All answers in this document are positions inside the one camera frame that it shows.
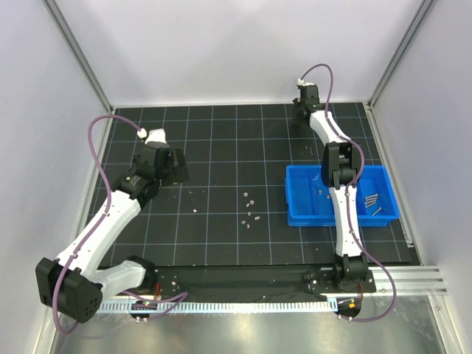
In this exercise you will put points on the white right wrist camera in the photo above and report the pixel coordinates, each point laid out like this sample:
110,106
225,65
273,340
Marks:
302,83

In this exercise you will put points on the black grid mat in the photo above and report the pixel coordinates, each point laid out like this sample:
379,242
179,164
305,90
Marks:
229,149

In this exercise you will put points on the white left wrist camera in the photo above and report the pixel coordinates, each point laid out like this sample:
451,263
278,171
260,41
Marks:
152,137

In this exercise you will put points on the blue compartment tray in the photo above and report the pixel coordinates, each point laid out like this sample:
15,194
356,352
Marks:
308,208

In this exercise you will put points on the right aluminium frame post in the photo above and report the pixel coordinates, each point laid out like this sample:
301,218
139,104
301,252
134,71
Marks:
419,17

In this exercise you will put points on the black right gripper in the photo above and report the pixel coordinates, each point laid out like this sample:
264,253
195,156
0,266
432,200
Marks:
300,113

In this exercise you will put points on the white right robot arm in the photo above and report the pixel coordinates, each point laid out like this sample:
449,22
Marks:
342,165

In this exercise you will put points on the silver screw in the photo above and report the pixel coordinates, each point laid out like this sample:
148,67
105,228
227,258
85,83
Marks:
370,203
371,197
379,209

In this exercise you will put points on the white slotted cable duct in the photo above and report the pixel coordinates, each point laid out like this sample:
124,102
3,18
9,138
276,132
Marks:
131,306

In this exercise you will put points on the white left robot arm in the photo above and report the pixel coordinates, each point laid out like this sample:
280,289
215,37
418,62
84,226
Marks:
72,283

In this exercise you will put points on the aluminium frame post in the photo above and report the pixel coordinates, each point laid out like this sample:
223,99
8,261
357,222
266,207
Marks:
419,17
68,36

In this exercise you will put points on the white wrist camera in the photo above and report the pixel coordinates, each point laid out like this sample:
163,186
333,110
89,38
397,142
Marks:
302,83
152,137

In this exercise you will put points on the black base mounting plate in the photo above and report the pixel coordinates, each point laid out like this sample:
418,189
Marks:
257,283

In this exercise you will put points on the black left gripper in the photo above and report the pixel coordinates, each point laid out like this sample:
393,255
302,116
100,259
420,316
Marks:
171,162

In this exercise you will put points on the left aluminium frame post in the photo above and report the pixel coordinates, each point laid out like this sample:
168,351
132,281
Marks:
68,36

